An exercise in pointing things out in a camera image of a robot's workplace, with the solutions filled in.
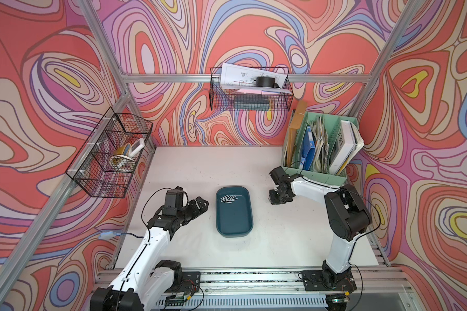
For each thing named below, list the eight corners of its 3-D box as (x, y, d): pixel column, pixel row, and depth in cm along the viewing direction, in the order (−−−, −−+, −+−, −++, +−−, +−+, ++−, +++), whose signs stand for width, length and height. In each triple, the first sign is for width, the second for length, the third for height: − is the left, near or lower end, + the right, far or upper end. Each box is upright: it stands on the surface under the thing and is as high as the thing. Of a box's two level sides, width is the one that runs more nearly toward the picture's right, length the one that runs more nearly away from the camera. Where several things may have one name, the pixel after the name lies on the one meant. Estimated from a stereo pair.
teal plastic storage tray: (214, 237, 87) (213, 232, 82) (217, 191, 102) (216, 185, 98) (253, 237, 87) (254, 232, 82) (250, 191, 102) (251, 185, 98)
